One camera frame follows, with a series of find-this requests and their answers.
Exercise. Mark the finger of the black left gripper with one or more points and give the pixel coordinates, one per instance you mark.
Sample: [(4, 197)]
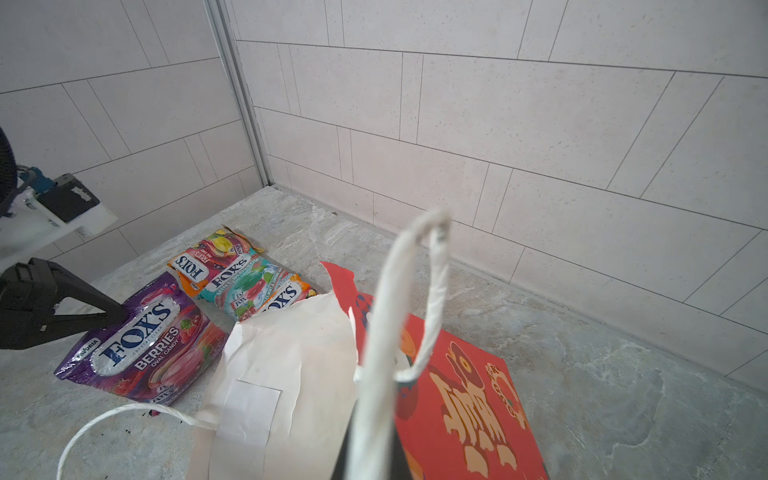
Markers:
[(30, 293)]

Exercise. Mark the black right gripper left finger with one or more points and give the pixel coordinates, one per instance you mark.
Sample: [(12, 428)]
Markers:
[(339, 470)]

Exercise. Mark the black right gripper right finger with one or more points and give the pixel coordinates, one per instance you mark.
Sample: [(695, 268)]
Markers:
[(399, 466)]

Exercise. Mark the red paper gift bag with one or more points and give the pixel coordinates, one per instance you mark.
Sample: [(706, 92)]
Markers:
[(293, 381)]

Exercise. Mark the purple snack packet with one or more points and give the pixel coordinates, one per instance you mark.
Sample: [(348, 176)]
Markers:
[(153, 356)]

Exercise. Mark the red orange Fox's candy bag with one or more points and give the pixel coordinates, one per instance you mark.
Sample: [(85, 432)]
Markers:
[(204, 268)]

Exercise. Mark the orange snack packet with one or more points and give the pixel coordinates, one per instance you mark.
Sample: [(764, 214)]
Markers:
[(288, 292)]

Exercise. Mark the teal snack packet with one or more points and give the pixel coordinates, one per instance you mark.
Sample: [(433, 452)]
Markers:
[(245, 286)]

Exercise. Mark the aluminium corner post left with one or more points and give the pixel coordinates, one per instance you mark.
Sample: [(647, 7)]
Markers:
[(223, 33)]

